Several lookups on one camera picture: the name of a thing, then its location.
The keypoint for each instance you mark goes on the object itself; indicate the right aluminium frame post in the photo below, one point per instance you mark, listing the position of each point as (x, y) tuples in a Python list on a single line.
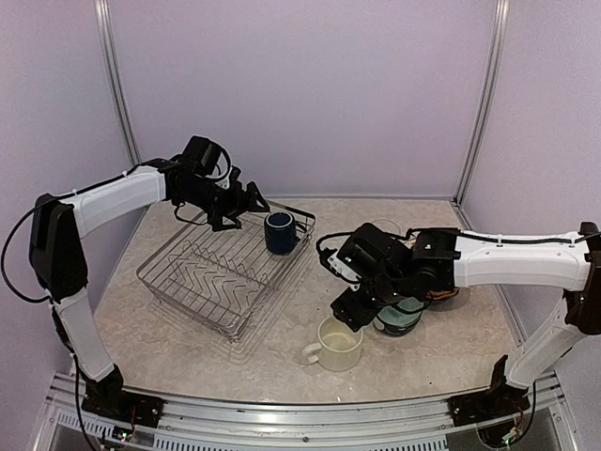
[(492, 67)]

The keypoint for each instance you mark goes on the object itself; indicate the wire dish rack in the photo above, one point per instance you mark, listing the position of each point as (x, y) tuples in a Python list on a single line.
[(222, 280)]

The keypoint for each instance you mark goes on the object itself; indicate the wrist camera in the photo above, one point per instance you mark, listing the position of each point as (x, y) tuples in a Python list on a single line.
[(341, 270), (231, 178)]

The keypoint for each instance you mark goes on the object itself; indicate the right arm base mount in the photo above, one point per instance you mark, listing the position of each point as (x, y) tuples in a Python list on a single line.
[(498, 400)]

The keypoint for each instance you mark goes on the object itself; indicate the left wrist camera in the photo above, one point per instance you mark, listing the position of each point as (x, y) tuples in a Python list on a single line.
[(231, 178)]

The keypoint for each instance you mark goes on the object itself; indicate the white ceramic mug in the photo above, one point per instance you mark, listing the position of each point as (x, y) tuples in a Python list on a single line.
[(337, 349)]

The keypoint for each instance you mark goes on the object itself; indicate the navy white bowl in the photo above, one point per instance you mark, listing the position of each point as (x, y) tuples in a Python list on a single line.
[(393, 323)]

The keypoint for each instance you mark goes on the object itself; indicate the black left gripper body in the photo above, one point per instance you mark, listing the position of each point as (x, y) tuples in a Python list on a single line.
[(218, 201)]

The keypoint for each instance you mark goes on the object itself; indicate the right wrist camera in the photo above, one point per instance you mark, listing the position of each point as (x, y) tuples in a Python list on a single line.
[(341, 270)]

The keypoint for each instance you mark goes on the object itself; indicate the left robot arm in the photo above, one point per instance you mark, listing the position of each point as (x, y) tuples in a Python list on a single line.
[(202, 175)]

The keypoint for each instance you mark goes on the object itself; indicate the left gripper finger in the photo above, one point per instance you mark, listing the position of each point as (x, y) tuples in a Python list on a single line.
[(254, 199), (221, 223)]

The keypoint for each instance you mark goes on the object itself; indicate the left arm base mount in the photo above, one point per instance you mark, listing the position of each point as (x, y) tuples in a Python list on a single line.
[(108, 398)]

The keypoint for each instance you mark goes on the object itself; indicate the clear glass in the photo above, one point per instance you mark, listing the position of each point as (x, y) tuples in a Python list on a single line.
[(387, 225)]

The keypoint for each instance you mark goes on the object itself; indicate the left aluminium frame post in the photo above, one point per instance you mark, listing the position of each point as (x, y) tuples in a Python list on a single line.
[(108, 48)]

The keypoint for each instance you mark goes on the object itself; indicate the dark blue mug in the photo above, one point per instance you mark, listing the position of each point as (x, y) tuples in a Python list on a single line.
[(280, 232)]

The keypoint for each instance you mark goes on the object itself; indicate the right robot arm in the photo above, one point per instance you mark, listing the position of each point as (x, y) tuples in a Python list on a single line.
[(381, 270)]

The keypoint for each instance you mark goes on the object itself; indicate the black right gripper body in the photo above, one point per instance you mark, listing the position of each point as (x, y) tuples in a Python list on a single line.
[(348, 308)]

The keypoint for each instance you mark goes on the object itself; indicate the aluminium frame post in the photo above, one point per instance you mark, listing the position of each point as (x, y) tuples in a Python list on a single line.
[(492, 67), (108, 48)]

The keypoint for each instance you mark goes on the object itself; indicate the aluminium front rail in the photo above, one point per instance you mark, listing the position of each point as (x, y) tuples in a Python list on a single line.
[(195, 423)]

